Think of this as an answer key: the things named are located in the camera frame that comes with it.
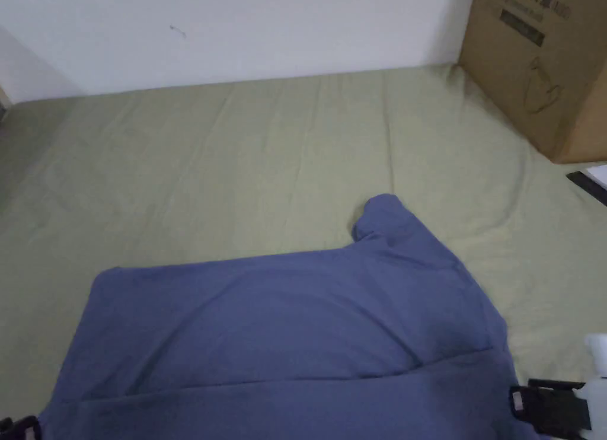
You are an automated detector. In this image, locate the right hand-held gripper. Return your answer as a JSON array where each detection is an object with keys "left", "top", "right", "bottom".
[{"left": 509, "top": 333, "right": 607, "bottom": 440}]

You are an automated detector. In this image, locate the dark blue shirt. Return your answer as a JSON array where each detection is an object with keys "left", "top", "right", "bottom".
[{"left": 37, "top": 193, "right": 541, "bottom": 440}]

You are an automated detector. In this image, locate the flat white and black box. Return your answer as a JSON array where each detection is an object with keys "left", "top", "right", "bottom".
[{"left": 566, "top": 162, "right": 607, "bottom": 200}]

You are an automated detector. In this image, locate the bed with pale green sheet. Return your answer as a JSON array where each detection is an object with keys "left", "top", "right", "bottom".
[{"left": 0, "top": 62, "right": 607, "bottom": 440}]

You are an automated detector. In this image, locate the brown cardboard carton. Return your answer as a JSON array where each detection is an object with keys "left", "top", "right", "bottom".
[{"left": 456, "top": 0, "right": 607, "bottom": 165}]

